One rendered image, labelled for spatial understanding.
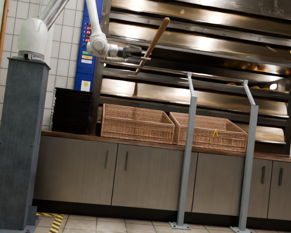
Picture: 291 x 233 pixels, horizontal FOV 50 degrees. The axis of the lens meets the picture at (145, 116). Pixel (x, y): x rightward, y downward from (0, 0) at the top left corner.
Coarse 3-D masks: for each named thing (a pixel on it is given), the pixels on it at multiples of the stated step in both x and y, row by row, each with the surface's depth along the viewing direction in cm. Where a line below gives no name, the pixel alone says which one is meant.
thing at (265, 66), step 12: (132, 48) 279; (144, 48) 276; (156, 48) 274; (168, 48) 274; (192, 60) 294; (204, 60) 291; (216, 60) 288; (228, 60) 285; (240, 60) 282; (252, 60) 284; (276, 72) 303; (288, 72) 300
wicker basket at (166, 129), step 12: (108, 108) 276; (120, 108) 278; (132, 108) 280; (108, 120) 231; (120, 120) 232; (132, 120) 234; (144, 120) 279; (156, 120) 281; (168, 120) 257; (108, 132) 231; (120, 132) 232; (132, 132) 234; (144, 132) 235; (156, 132) 237; (168, 132) 254
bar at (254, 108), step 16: (112, 64) 245; (128, 64) 246; (224, 80) 258; (240, 80) 258; (192, 96) 233; (192, 112) 229; (256, 112) 236; (192, 128) 229; (240, 208) 237; (176, 224) 229; (240, 224) 233
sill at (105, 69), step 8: (112, 72) 282; (120, 72) 283; (128, 72) 284; (136, 72) 285; (176, 80) 289; (184, 80) 290; (192, 80) 291; (232, 88) 296; (240, 88) 297; (256, 88) 299; (288, 96) 304
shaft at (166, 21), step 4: (164, 20) 142; (168, 20) 142; (164, 24) 144; (168, 24) 145; (160, 28) 152; (164, 28) 150; (160, 32) 157; (156, 36) 166; (160, 36) 164; (152, 40) 178; (156, 40) 172; (152, 44) 183; (148, 48) 197; (152, 48) 191; (148, 52) 204; (144, 56) 222; (148, 56) 218; (140, 64) 250
